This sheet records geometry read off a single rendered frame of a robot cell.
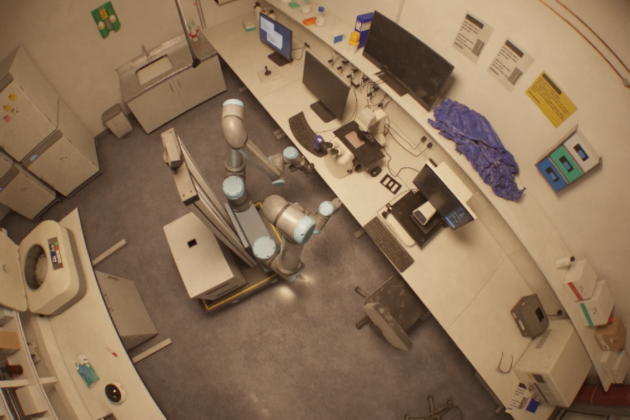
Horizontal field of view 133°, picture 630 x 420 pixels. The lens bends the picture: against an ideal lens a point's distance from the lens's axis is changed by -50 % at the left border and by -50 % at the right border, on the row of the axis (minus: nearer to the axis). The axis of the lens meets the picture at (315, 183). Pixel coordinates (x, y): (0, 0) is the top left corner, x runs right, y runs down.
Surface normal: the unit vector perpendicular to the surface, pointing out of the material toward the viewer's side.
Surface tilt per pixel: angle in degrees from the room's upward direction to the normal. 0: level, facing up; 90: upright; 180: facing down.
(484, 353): 0
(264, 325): 0
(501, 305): 0
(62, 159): 90
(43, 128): 90
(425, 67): 86
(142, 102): 90
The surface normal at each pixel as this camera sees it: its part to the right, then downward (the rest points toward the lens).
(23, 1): 0.59, 0.74
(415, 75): -0.80, 0.48
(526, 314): -0.58, -0.02
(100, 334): 0.05, -0.44
